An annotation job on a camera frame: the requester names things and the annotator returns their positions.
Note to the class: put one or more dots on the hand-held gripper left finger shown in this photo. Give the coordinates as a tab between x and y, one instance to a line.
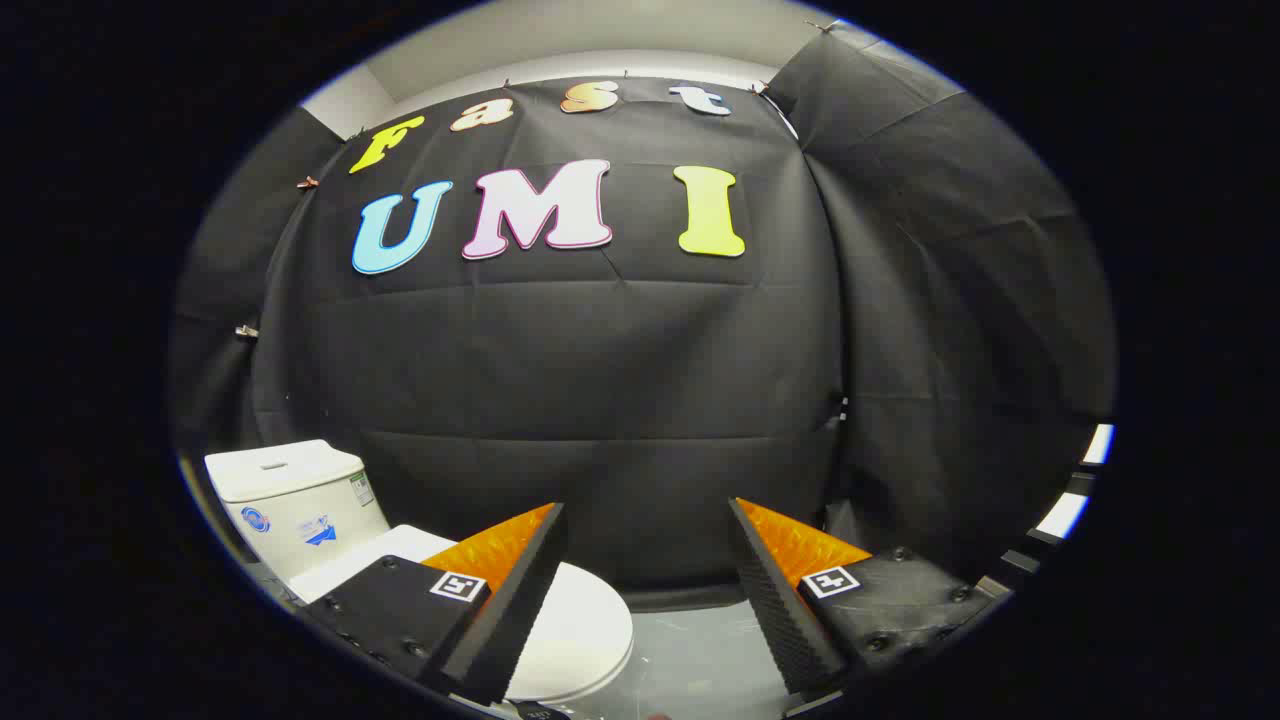
520	600

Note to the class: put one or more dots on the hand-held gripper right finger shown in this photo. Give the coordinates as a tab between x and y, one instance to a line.
790	620

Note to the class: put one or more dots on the black backdrop cloth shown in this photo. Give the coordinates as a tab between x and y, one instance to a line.
600	380

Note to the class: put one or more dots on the white slotted stand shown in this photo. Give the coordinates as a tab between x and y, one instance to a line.
1063	514

